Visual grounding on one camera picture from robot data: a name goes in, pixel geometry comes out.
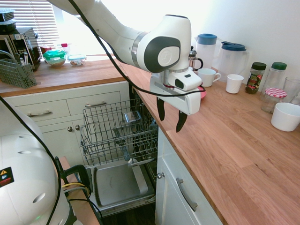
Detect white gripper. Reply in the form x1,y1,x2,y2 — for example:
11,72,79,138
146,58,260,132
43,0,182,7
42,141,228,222
150,74,202,134

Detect red round plate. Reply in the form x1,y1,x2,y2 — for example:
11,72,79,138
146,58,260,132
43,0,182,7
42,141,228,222
196,85,208,101

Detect dishwasher with open door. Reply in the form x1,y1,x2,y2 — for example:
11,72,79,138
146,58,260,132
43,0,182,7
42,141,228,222
84,82,160,218

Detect shiny metal cup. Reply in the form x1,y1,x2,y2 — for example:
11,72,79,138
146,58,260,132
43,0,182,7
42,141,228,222
123,111,142,128

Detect large plain white mug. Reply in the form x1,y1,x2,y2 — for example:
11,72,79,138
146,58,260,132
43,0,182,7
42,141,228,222
197,68,222,88

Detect glass French press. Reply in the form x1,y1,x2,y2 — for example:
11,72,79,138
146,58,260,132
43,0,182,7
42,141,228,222
188,45,204,72

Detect small ribbed white cup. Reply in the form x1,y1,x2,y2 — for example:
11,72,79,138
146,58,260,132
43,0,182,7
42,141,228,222
225,74,245,94

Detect clear pitcher light blue lid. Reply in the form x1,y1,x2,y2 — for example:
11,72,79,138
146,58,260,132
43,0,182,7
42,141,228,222
193,33,224,71

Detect clear pitcher dark blue lid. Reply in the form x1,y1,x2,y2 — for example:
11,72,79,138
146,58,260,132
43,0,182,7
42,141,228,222
214,41,249,83

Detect spice jar black lid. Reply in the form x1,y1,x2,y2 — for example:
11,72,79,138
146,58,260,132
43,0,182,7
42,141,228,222
245,62,267,95

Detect glass jar checkered lid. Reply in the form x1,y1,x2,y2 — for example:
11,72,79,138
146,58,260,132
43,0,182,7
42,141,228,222
260,87,288,114

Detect black C-clamp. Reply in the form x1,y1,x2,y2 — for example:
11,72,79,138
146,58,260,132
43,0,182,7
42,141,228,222
54,156,91,203

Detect glass container teal lid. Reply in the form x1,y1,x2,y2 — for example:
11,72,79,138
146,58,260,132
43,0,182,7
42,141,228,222
67,54,87,67

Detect clear jar green lid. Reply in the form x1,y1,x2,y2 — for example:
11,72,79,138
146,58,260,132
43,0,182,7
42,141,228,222
259,61,288,102

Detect wide white ceramic bowl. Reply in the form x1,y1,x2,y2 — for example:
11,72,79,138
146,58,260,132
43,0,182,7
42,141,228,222
270,102,300,132

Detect clear drinking glass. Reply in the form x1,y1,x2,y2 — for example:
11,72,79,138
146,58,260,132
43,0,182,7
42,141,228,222
282,76,300,106

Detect white bottle red cap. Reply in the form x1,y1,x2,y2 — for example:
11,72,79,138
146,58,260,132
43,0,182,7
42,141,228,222
60,42,72,57

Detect round container green lid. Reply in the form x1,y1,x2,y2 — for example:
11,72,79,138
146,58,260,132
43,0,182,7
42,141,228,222
42,49,67,69

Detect wooden robot mounting board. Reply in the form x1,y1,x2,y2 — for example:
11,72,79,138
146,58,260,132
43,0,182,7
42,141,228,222
58,156,102,225

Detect grey plastic cutlery basket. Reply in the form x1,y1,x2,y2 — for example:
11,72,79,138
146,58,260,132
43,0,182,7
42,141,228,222
0,57,38,90

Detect white window blinds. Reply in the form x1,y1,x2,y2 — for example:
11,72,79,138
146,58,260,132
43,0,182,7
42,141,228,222
0,0,58,51

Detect stacked black white containers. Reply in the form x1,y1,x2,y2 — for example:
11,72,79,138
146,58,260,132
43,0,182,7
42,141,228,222
0,7,18,34

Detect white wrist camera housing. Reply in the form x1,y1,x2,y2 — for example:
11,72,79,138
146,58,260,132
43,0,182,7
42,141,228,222
168,67,203,92

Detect grey wire dishwasher rack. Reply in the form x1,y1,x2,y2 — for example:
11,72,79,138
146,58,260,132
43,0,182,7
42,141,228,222
80,99,160,166

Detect metal drawer handle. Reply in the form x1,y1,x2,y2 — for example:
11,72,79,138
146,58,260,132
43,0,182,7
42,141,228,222
26,110,53,118
84,101,108,108
176,177,198,212

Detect long black robot cable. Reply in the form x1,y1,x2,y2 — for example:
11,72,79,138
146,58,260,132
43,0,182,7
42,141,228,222
67,0,207,98

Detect yellow cable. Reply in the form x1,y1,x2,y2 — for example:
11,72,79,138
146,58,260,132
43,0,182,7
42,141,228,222
61,182,91,195

